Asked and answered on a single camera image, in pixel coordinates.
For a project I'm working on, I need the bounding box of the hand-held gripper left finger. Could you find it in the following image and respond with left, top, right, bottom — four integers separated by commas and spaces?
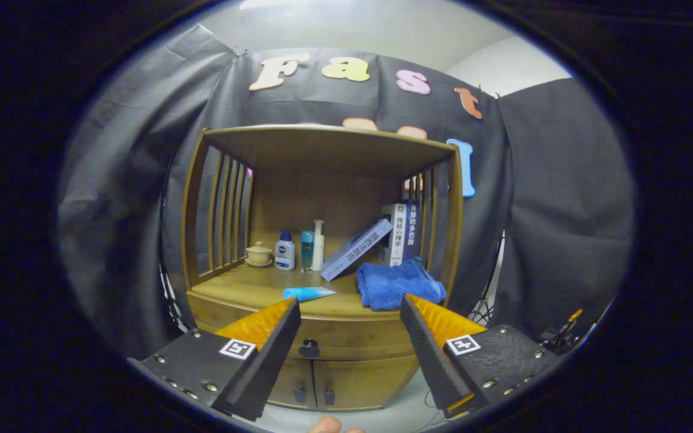
127, 297, 302, 422

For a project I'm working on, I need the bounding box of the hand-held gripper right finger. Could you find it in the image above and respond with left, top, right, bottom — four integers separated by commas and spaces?
400, 293, 558, 420

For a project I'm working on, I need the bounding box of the blue and white tube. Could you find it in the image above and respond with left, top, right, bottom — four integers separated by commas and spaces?
283, 287, 337, 301

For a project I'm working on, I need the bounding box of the wooden cabinet door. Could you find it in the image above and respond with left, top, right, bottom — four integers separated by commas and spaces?
267, 358, 317, 410
313, 355, 420, 411

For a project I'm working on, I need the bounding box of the wooden countertop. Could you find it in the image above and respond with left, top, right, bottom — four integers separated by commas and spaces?
191, 262, 452, 320

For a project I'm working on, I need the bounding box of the wooden cabinet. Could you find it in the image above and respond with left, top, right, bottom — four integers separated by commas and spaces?
181, 124, 464, 413

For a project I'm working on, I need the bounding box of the blue towel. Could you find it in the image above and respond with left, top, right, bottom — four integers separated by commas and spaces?
357, 257, 447, 312

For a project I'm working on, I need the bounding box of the black tripod stand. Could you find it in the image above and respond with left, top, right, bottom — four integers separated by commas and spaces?
470, 232, 505, 328
159, 265, 192, 333

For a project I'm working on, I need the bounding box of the beige lidded ceramic cup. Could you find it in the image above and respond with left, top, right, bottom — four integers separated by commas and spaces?
245, 242, 273, 268

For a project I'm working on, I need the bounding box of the white bottle with blue cap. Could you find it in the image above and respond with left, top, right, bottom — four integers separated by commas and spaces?
275, 230, 296, 271

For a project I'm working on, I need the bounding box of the white pump bottle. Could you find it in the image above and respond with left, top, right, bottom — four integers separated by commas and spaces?
312, 220, 325, 271

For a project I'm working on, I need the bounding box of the white book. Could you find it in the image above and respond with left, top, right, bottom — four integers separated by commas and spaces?
381, 203, 411, 267

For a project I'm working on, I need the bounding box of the dark blue book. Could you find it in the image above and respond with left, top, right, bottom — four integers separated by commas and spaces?
404, 200, 421, 262

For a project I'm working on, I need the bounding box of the black and orange tool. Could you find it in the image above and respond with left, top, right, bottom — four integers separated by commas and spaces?
538, 309, 585, 357

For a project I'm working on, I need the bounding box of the black backdrop cloth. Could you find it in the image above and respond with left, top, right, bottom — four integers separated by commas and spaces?
58, 24, 634, 361

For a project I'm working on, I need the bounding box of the black cable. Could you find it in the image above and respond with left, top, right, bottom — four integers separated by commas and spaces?
411, 390, 445, 431

